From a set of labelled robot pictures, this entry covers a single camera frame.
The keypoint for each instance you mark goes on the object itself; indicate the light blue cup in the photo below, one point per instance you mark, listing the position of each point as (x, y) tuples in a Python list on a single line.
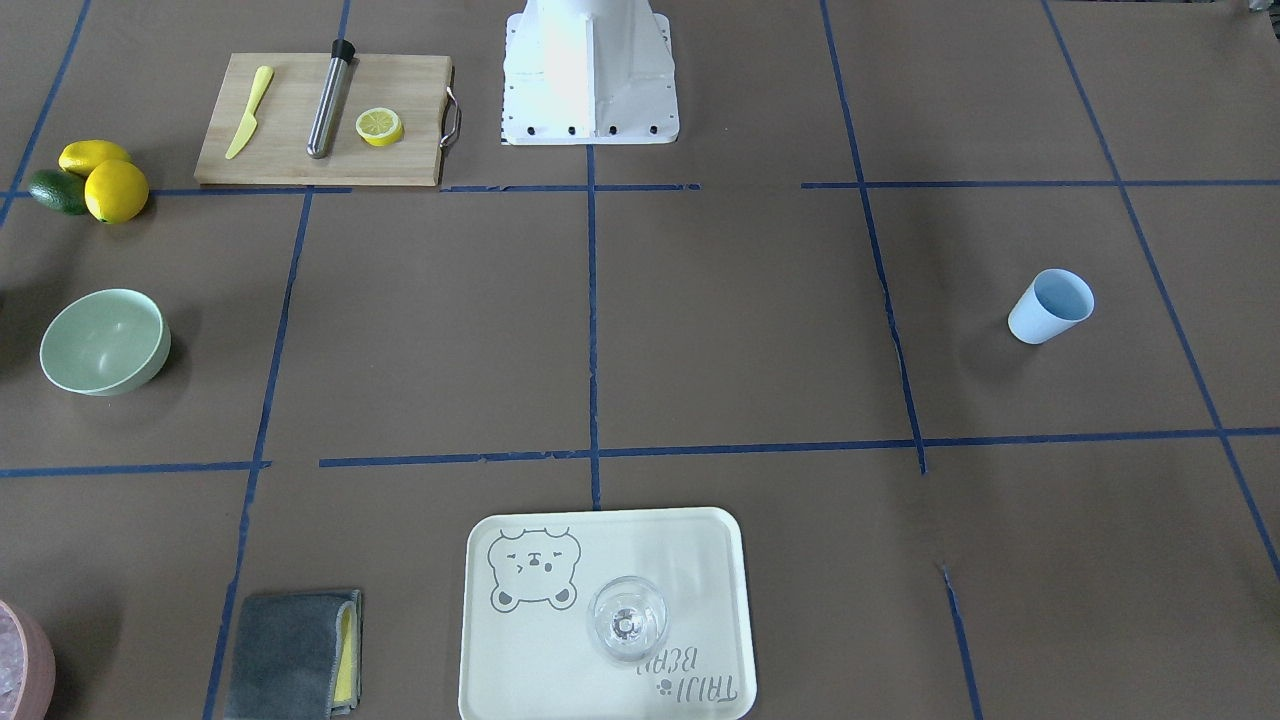
[(1054, 302)]

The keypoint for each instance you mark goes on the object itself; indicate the light green bowl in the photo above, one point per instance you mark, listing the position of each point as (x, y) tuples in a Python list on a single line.
[(107, 343)]

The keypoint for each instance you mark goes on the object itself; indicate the pink bowl of ice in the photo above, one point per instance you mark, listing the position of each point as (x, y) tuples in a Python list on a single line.
[(28, 666)]

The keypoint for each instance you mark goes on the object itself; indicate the cream bear tray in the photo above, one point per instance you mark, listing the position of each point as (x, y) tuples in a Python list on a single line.
[(526, 648)]

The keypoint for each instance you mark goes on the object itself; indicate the clear wine glass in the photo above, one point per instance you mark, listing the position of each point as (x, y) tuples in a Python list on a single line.
[(629, 619)]

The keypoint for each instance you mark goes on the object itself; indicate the lemon half slice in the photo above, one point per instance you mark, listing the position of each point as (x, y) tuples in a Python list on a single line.
[(379, 127)]

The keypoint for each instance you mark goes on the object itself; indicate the steel muddler black cap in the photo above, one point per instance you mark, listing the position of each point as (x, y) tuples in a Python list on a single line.
[(327, 114)]

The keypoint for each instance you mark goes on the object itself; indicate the wooden cutting board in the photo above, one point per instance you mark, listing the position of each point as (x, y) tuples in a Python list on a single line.
[(415, 86)]

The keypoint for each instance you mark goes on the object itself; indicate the grey yellow folded cloth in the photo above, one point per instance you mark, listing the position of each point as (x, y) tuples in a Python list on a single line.
[(297, 656)]

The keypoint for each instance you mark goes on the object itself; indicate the yellow plastic knife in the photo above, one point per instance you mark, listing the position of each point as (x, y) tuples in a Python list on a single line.
[(248, 123)]

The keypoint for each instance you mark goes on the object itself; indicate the yellow lemon lower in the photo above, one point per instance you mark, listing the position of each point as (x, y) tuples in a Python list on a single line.
[(116, 191)]

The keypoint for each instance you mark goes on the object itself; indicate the yellow lemon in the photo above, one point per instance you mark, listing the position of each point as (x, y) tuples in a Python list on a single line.
[(116, 191), (82, 157)]

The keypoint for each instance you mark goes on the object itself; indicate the yellow lemon upper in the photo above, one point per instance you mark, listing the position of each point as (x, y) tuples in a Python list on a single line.
[(82, 157)]

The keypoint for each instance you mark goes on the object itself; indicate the green avocado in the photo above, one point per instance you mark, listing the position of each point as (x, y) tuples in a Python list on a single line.
[(59, 190)]

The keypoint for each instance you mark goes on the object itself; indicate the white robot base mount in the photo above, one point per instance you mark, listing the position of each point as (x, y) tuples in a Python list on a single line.
[(589, 73)]

